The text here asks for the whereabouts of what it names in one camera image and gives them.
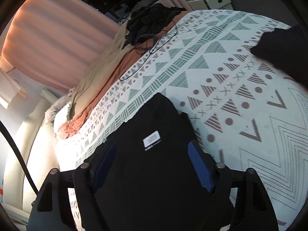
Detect wide pink curtain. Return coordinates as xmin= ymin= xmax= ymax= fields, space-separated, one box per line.
xmin=1 ymin=0 xmax=123 ymax=94

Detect folded black clothes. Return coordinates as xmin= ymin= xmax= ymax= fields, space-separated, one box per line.
xmin=250 ymin=25 xmax=308 ymax=89

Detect thick black gripper cable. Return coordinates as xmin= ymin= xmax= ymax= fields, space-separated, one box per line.
xmin=0 ymin=120 xmax=39 ymax=195

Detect orange quilt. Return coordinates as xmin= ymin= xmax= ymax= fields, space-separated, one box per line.
xmin=56 ymin=12 xmax=190 ymax=140

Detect cream padded headboard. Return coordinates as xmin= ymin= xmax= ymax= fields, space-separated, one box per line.
xmin=7 ymin=89 xmax=59 ymax=222

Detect white bedsheet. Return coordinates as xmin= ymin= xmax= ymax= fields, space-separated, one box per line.
xmin=53 ymin=135 xmax=80 ymax=231

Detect white hanging garment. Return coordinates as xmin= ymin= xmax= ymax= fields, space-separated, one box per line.
xmin=0 ymin=55 xmax=27 ymax=109

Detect pile of black clothes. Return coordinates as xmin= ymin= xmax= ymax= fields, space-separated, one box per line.
xmin=121 ymin=3 xmax=189 ymax=50

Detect tan bed sheet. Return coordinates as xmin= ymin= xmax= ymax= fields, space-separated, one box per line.
xmin=72 ymin=22 xmax=135 ymax=123

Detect cream nightstand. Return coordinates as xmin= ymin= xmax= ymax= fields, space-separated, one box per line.
xmin=187 ymin=0 xmax=233 ymax=11

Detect pale crumpled pillow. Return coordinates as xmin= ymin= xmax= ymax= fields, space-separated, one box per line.
xmin=44 ymin=94 xmax=73 ymax=123

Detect black button-up shirt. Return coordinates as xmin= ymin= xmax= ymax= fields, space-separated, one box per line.
xmin=82 ymin=92 xmax=235 ymax=231

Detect white geometric patterned blanket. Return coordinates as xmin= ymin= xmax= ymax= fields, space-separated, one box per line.
xmin=69 ymin=9 xmax=308 ymax=231

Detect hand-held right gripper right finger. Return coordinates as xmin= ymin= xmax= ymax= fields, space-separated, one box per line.
xmin=187 ymin=140 xmax=280 ymax=231

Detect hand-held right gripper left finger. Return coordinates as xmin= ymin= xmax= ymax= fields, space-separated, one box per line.
xmin=26 ymin=140 xmax=118 ymax=231

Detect thin black cable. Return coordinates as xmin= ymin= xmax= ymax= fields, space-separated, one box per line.
xmin=120 ymin=20 xmax=178 ymax=82

